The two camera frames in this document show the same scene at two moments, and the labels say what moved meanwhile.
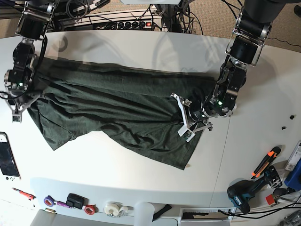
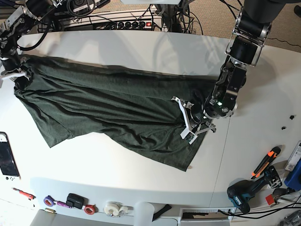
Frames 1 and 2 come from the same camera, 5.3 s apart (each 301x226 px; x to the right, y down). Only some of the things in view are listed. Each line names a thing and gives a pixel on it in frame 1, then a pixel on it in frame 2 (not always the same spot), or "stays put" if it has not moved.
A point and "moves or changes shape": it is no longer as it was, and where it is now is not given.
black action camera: [75, 201] stays put
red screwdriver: [28, 196] stays put
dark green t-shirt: [77, 100] moves or changes shape
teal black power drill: [239, 191] stays put
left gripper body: [18, 101] → [21, 82]
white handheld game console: [8, 165] stays put
